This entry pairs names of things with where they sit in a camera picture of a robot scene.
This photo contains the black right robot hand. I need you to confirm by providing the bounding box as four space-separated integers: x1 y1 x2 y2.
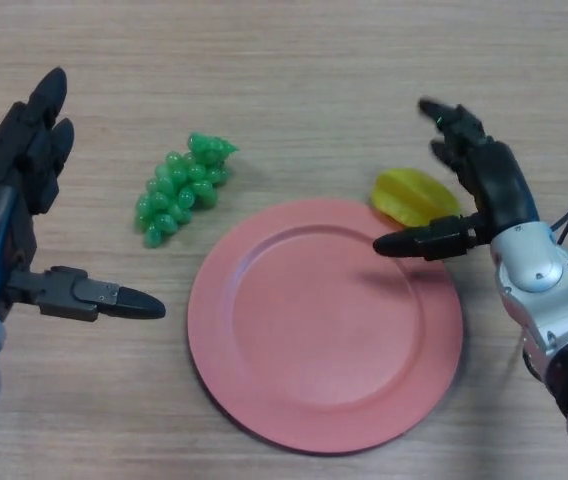
372 97 541 262

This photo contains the yellow starfruit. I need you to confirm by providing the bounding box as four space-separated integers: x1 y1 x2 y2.
371 168 462 230

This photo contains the pink round plate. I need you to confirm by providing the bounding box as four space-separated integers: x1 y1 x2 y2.
187 198 464 455

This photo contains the green grape bunch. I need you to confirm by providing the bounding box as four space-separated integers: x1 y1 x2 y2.
134 131 241 249

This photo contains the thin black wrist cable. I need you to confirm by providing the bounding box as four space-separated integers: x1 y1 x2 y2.
548 198 568 246

